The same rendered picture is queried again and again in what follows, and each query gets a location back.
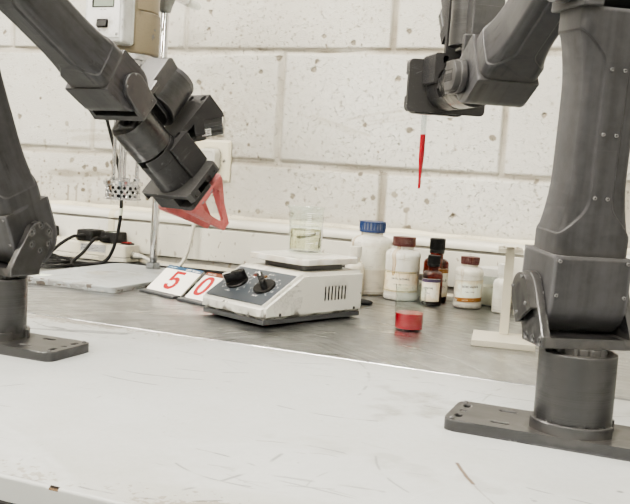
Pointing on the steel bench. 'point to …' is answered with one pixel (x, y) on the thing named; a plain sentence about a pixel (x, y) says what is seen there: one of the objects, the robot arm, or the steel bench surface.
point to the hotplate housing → (297, 296)
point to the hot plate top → (303, 258)
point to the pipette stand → (504, 313)
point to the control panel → (252, 287)
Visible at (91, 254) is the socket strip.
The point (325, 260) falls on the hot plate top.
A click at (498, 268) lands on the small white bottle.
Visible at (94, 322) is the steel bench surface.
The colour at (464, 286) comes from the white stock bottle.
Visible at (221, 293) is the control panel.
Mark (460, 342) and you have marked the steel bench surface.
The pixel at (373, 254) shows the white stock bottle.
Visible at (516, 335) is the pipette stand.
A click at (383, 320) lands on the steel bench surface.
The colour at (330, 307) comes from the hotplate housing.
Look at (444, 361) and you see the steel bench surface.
